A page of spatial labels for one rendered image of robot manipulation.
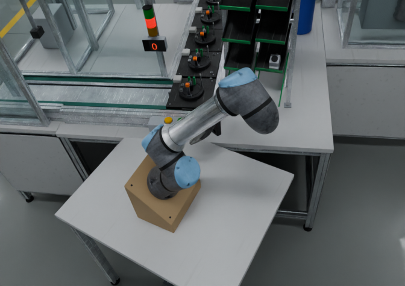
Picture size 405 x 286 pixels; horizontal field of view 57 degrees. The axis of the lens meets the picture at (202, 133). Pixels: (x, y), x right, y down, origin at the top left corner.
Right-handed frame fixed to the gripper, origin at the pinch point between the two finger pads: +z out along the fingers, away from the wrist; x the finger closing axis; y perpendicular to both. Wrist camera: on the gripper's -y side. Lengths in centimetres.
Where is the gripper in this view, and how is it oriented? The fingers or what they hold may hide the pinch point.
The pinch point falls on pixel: (192, 142)
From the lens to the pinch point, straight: 173.1
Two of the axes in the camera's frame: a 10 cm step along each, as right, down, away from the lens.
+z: -6.4, 7.7, -0.4
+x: 5.5, 4.3, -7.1
